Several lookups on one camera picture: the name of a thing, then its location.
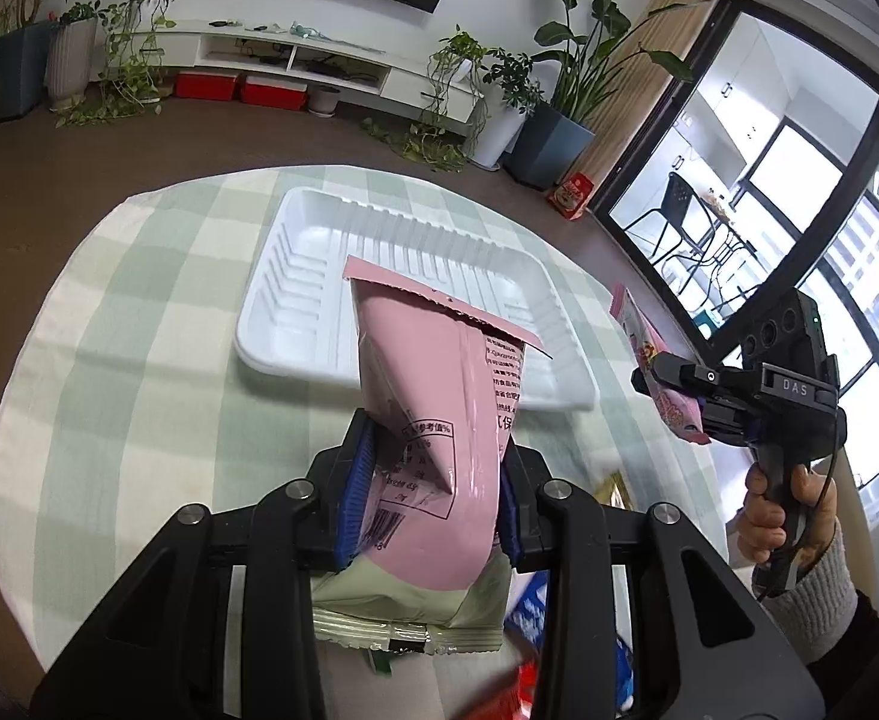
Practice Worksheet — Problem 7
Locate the white plastic tray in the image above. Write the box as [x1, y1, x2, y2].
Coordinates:
[234, 187, 599, 411]

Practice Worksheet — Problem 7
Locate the right hand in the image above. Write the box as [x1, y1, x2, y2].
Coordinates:
[736, 465, 838, 571]

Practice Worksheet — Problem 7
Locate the red storage box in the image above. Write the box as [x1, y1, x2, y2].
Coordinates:
[174, 70, 241, 101]
[239, 75, 307, 110]

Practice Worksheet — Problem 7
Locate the left plant dark blue pot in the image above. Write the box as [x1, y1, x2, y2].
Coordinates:
[0, 0, 67, 122]

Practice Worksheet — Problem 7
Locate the black chair outside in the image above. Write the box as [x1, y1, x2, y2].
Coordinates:
[621, 169, 763, 317]

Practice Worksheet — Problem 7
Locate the right red storage box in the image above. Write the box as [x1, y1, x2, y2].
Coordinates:
[239, 75, 307, 110]

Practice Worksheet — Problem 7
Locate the small white pot on floor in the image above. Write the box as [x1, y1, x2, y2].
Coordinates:
[307, 85, 341, 119]

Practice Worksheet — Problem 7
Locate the green checked tablecloth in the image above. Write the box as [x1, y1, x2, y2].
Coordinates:
[0, 166, 725, 665]

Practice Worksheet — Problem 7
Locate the pink patterned snack packet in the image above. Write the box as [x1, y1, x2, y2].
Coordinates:
[610, 284, 711, 445]

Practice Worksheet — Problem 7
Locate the white tv cabinet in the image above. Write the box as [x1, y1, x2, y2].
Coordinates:
[151, 20, 483, 133]

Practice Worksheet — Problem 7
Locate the left red storage box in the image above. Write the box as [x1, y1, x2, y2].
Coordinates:
[174, 70, 241, 101]

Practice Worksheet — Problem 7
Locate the blue snack packet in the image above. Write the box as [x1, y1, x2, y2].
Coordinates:
[504, 571, 634, 712]

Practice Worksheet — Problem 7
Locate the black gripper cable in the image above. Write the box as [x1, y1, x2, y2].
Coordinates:
[756, 418, 846, 602]

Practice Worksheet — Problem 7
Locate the gold red snack packet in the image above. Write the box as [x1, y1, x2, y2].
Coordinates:
[594, 472, 633, 511]

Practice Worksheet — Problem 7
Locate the right forearm grey sleeve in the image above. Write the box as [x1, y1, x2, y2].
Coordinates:
[761, 525, 857, 665]

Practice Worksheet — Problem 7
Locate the left plant white ribbed pot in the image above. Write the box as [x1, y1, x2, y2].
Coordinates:
[47, 0, 103, 112]

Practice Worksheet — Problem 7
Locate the pale green snack packet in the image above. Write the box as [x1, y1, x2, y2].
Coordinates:
[311, 548, 512, 655]

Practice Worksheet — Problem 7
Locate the red snack bag on floor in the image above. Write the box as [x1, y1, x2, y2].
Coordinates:
[548, 172, 595, 221]

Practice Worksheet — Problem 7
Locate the plant in white pot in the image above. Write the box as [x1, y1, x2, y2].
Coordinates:
[361, 26, 544, 172]

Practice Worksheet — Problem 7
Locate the tall plant blue pot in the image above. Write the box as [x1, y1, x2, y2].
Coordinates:
[506, 0, 706, 190]

